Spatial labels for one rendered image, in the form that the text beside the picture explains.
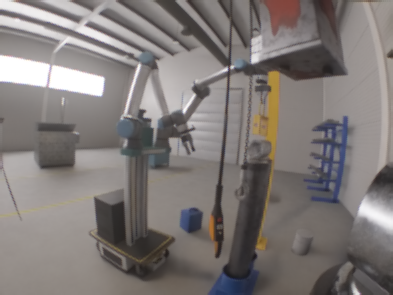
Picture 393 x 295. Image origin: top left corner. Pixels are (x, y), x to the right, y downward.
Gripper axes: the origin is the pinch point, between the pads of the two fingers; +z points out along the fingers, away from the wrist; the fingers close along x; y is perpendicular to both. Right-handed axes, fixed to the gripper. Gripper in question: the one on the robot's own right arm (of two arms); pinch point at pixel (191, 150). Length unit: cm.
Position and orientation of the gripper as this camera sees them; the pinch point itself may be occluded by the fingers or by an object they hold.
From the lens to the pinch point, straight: 149.4
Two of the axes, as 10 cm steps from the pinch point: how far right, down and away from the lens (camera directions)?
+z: 3.4, 9.4, 0.7
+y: -9.0, 3.0, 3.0
